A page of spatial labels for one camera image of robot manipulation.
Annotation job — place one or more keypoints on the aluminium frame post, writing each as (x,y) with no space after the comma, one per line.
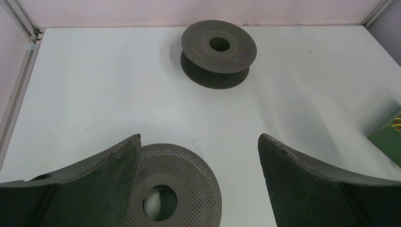
(377,12)
(20,40)

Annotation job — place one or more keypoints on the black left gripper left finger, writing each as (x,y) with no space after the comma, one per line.
(93,192)

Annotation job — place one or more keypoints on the dark grey spool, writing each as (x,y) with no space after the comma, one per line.
(179,171)
(217,54)

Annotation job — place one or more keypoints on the green tray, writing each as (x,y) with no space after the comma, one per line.
(387,137)

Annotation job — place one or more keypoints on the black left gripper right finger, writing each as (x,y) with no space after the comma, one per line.
(307,192)

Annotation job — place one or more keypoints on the left aluminium frame post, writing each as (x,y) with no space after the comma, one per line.
(20,40)

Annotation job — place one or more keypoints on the right aluminium frame post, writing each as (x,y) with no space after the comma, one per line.
(377,12)

